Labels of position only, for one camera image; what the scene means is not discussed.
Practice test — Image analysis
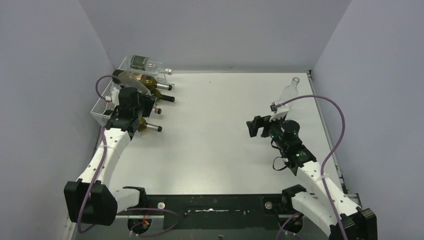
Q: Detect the clear square glass bottle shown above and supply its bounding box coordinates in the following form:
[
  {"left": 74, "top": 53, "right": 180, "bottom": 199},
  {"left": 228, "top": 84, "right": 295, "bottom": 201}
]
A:
[{"left": 275, "top": 77, "right": 300, "bottom": 109}]

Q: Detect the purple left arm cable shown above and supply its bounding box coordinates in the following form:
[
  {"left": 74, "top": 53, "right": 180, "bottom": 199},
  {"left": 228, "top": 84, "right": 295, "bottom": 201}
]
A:
[{"left": 76, "top": 75, "right": 181, "bottom": 238}]

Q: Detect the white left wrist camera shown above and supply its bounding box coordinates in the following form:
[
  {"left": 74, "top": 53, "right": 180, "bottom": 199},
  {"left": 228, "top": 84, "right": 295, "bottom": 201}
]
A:
[{"left": 104, "top": 87, "right": 120, "bottom": 106}]

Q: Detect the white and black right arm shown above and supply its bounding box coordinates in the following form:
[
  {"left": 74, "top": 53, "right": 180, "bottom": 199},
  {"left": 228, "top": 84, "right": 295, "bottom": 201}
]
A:
[{"left": 246, "top": 116, "right": 378, "bottom": 240}]

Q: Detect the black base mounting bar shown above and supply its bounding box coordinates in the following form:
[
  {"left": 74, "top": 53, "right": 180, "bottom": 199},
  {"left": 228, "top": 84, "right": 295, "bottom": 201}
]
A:
[{"left": 120, "top": 193, "right": 295, "bottom": 237}]

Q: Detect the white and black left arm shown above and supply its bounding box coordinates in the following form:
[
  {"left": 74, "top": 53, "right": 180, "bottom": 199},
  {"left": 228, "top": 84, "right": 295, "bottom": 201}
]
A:
[{"left": 64, "top": 87, "right": 156, "bottom": 232}]

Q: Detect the white wire wine rack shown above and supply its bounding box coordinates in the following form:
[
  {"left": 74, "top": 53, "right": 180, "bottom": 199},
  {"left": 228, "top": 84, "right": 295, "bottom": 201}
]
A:
[{"left": 90, "top": 55, "right": 170, "bottom": 127}]

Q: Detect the dark green wine bottle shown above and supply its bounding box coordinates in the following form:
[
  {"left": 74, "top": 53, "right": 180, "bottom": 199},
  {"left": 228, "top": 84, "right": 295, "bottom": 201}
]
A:
[{"left": 150, "top": 88, "right": 175, "bottom": 103}]

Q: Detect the olive bottle with black cap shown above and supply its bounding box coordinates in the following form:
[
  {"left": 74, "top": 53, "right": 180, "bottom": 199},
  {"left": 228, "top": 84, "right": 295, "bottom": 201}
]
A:
[{"left": 137, "top": 117, "right": 163, "bottom": 132}]

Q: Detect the clear bottle with brown cap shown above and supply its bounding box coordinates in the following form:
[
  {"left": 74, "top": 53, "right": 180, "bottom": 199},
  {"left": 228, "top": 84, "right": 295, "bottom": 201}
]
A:
[{"left": 152, "top": 107, "right": 162, "bottom": 115}]

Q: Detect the clear bottle with dark label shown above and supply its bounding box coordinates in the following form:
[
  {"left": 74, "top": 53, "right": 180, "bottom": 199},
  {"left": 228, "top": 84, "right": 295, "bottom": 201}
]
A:
[{"left": 128, "top": 55, "right": 173, "bottom": 75}]

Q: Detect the brown bottle with tan label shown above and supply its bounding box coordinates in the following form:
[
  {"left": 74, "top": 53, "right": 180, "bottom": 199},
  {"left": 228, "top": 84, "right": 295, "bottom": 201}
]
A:
[{"left": 112, "top": 69, "right": 173, "bottom": 91}]

